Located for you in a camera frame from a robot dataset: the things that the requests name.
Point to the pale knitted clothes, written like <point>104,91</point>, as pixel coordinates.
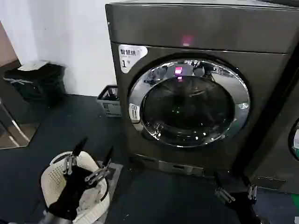
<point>92,211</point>

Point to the white number label sticker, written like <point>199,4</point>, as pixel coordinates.
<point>132,54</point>

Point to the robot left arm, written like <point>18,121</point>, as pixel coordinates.
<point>57,218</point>

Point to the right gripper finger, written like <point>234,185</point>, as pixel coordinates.
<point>252,191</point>
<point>224,193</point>

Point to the grey plastic crate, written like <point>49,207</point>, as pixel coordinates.
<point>109,106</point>

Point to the round door of unlabelled dryer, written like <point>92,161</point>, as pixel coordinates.
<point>295,142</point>

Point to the round glass dryer door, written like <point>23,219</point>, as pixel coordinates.
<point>187,109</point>

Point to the grey dryer with number label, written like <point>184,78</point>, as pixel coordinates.
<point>210,28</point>

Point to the white sheet of paper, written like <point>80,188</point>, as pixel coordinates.
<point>35,65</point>

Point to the dark glossy cabinet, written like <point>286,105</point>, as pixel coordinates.
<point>14,116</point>

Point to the black waste bin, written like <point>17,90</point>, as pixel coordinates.
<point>39,86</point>

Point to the white perforated laundry basket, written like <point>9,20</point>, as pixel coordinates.
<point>52,177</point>

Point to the small white door sticker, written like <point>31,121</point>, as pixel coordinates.
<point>134,112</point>

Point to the grey dryer without label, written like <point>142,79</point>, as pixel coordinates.
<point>273,151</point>

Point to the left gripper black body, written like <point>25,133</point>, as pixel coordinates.
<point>74,189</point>

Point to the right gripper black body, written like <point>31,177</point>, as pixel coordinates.
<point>244,210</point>

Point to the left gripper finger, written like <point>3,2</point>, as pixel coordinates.
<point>70,161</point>
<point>100,173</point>

